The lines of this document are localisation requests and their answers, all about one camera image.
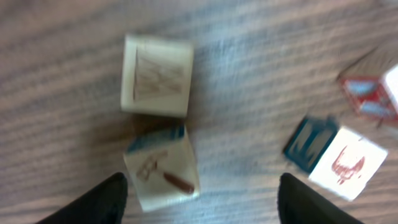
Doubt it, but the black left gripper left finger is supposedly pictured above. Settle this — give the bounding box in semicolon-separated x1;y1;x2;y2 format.
39;172;128;224

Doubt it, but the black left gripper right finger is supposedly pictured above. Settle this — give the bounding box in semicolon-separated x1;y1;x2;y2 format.
277;173;363;224

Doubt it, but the acorn picture block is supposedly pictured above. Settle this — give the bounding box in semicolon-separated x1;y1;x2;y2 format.
284;116;388;201

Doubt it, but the hammer picture block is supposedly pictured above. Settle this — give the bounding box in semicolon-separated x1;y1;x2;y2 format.
123;125;200;212

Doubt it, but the white W letter block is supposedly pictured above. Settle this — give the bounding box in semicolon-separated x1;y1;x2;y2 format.
121;35;194;118

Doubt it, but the white number two block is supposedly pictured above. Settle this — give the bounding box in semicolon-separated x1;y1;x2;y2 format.
338;64;397;128

